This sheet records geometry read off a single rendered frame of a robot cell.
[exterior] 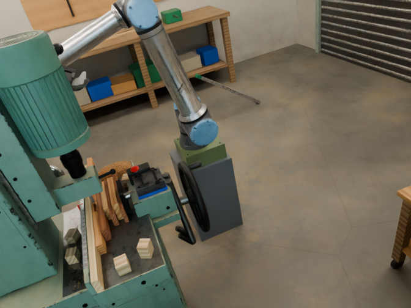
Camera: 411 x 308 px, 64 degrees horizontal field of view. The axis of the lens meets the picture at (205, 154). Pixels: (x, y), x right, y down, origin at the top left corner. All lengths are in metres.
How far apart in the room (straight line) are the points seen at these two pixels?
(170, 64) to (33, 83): 0.70
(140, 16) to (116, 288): 0.97
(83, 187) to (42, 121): 0.27
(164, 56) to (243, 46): 3.55
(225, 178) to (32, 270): 1.15
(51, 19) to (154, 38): 2.97
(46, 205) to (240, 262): 1.27
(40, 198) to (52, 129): 0.24
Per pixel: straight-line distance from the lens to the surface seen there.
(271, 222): 2.25
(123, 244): 1.07
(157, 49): 1.45
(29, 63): 0.92
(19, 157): 1.03
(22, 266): 1.22
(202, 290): 1.99
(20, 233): 1.13
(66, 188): 1.12
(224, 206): 2.07
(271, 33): 5.14
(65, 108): 0.97
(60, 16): 4.32
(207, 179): 1.90
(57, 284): 1.23
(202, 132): 1.60
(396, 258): 2.02
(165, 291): 1.25
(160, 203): 1.12
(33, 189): 1.09
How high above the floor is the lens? 1.64
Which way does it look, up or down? 34 degrees down
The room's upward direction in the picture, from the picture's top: 13 degrees counter-clockwise
